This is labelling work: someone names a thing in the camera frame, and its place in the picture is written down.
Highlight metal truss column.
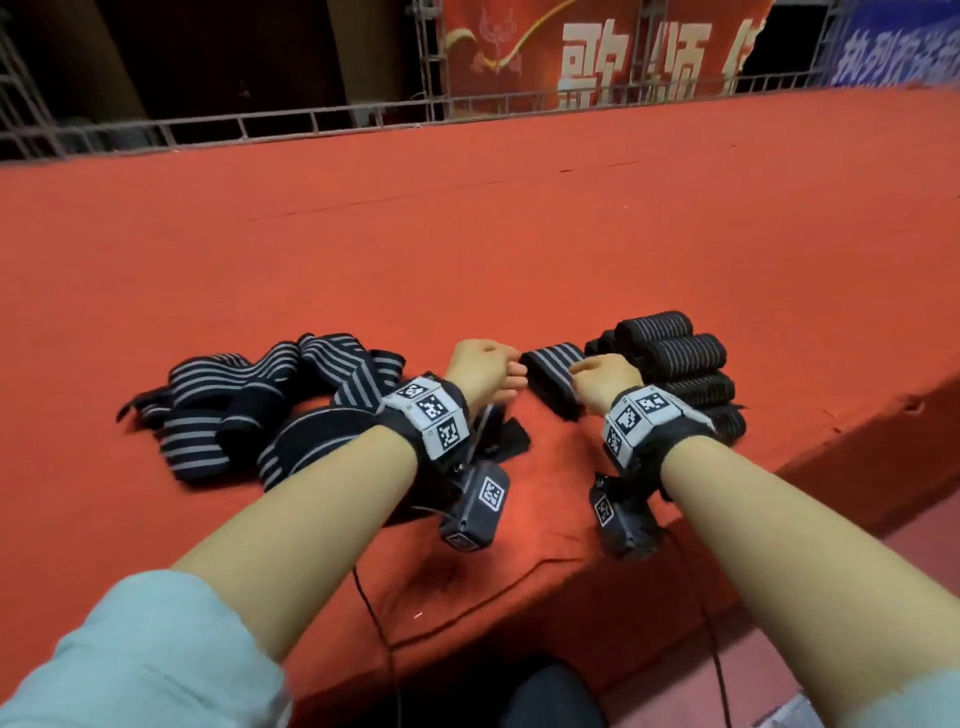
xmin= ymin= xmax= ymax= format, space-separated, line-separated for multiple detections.
xmin=408 ymin=0 xmax=449 ymax=122
xmin=0 ymin=15 xmax=62 ymax=152
xmin=810 ymin=0 xmax=849 ymax=89
xmin=630 ymin=0 xmax=669 ymax=104

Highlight blue banner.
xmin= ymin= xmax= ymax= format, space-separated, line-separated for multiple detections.
xmin=825 ymin=0 xmax=960 ymax=89

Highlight pile of black straps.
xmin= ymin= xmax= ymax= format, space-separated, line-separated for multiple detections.
xmin=117 ymin=331 xmax=534 ymax=527

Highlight red banner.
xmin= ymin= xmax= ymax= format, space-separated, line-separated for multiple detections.
xmin=442 ymin=0 xmax=774 ymax=114

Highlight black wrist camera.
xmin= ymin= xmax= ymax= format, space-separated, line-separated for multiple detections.
xmin=439 ymin=462 xmax=512 ymax=554
xmin=588 ymin=472 xmax=666 ymax=561

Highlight metal railing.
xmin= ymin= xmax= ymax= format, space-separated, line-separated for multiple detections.
xmin=0 ymin=67 xmax=842 ymax=164

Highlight person's right hand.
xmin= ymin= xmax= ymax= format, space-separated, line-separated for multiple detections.
xmin=570 ymin=352 xmax=647 ymax=419

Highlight black trousers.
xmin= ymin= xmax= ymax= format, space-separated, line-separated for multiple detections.
xmin=502 ymin=660 xmax=609 ymax=728

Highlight person's right forearm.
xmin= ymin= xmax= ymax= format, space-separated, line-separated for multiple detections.
xmin=660 ymin=435 xmax=960 ymax=722

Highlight black wristband with marker tags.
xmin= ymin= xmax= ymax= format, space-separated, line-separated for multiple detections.
xmin=372 ymin=372 xmax=474 ymax=479
xmin=601 ymin=384 xmax=722 ymax=489

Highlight person's left forearm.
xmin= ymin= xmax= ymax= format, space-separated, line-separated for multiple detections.
xmin=172 ymin=424 xmax=422 ymax=662

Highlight grey metal stand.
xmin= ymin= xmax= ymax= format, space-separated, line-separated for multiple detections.
xmin=757 ymin=690 xmax=827 ymax=728

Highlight thin black camera cable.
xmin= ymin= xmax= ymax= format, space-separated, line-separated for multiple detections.
xmin=682 ymin=547 xmax=737 ymax=728
xmin=348 ymin=562 xmax=404 ymax=728

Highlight person's left hand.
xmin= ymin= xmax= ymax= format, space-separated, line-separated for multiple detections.
xmin=444 ymin=337 xmax=530 ymax=419

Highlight light blue sleeve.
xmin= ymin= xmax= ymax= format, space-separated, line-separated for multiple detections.
xmin=840 ymin=667 xmax=960 ymax=728
xmin=0 ymin=570 xmax=294 ymax=728

